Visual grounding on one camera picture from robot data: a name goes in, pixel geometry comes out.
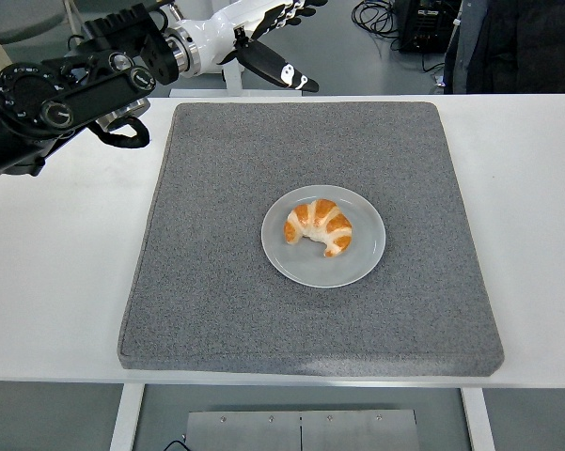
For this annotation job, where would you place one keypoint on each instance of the grey metal plate with screws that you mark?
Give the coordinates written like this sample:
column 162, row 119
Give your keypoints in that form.
column 301, row 432

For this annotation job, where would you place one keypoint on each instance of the grey speckled square mat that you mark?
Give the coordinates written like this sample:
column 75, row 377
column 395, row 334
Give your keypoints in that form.
column 310, row 329

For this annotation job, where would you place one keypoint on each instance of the white table leg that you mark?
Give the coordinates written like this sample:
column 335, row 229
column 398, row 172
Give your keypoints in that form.
column 127, row 418
column 478, row 423

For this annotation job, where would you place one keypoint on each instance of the black equipment box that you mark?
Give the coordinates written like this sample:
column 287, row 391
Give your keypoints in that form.
column 423, row 26

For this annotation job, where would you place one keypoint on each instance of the orange white croissant bread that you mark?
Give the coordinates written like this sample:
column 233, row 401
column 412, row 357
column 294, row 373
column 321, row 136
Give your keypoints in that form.
column 329, row 223

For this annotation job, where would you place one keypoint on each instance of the white table column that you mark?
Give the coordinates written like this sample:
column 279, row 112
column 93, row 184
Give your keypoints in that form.
column 233, row 80

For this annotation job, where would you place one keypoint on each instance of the grey chair with casters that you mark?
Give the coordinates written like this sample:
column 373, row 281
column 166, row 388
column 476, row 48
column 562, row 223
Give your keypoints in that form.
column 28, row 19

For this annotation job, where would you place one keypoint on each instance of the grey round plate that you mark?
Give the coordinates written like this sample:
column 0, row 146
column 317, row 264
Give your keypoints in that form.
column 366, row 253

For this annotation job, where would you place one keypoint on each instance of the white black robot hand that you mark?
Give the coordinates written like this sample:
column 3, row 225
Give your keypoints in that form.
column 221, row 33

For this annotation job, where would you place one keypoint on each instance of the person in dark clothes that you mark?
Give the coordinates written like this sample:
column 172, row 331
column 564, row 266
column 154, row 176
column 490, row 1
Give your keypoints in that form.
column 512, row 47

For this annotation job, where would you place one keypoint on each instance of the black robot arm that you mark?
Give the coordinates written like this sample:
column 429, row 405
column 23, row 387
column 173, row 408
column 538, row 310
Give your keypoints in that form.
column 89, row 89

